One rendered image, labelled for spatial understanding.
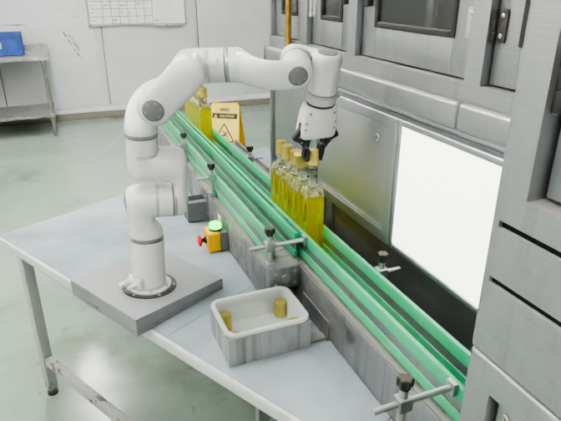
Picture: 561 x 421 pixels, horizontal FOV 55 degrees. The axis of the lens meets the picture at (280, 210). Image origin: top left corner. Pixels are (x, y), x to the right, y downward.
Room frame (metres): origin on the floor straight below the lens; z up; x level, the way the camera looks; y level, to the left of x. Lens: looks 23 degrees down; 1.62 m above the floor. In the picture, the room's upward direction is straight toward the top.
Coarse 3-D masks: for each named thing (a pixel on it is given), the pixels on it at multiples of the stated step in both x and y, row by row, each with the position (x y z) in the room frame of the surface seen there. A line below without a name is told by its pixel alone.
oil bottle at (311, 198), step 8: (304, 192) 1.41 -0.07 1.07; (312, 192) 1.39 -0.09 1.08; (320, 192) 1.40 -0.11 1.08; (304, 200) 1.40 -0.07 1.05; (312, 200) 1.39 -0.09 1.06; (320, 200) 1.40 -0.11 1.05; (304, 208) 1.40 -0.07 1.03; (312, 208) 1.39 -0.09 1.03; (320, 208) 1.40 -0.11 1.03; (304, 216) 1.40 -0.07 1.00; (312, 216) 1.39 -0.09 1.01; (320, 216) 1.40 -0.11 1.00; (304, 224) 1.40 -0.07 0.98; (312, 224) 1.39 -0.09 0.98; (320, 224) 1.40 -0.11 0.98; (312, 232) 1.39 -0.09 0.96; (320, 232) 1.40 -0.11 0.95; (320, 240) 1.40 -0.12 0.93
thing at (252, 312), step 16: (272, 288) 1.27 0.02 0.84; (288, 288) 1.28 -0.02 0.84; (224, 304) 1.22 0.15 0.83; (240, 304) 1.23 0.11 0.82; (256, 304) 1.25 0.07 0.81; (272, 304) 1.27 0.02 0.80; (288, 304) 1.24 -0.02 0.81; (240, 320) 1.23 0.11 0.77; (256, 320) 1.23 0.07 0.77; (272, 320) 1.23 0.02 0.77; (304, 320) 1.13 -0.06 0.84; (240, 336) 1.07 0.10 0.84
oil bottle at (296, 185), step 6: (294, 180) 1.47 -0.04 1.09; (300, 180) 1.46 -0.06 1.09; (306, 180) 1.46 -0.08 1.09; (294, 186) 1.46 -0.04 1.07; (300, 186) 1.44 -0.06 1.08; (294, 192) 1.46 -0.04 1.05; (294, 198) 1.46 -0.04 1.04; (294, 204) 1.46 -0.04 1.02; (294, 210) 1.46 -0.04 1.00; (294, 216) 1.46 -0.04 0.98
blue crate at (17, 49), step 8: (0, 32) 6.24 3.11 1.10; (8, 32) 6.28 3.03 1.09; (16, 32) 6.31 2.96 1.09; (0, 40) 5.90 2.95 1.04; (8, 40) 5.93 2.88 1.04; (16, 40) 5.96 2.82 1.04; (0, 48) 5.89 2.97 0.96; (8, 48) 5.92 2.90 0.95; (16, 48) 5.95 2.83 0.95; (0, 56) 5.89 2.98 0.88
